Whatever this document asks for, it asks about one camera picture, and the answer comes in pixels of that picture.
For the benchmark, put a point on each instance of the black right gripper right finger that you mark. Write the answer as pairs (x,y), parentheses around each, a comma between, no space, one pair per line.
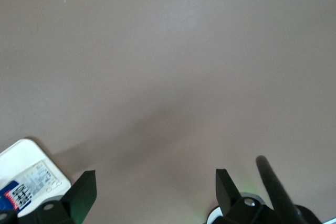
(228,197)

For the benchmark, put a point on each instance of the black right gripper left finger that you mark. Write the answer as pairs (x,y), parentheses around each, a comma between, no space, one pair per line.
(78,195)

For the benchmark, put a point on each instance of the blue milk carton green cap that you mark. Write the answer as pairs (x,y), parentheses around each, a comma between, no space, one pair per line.
(26,190)

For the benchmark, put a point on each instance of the cream tray with rabbit print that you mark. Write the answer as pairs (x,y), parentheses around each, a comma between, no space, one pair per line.
(21,153)

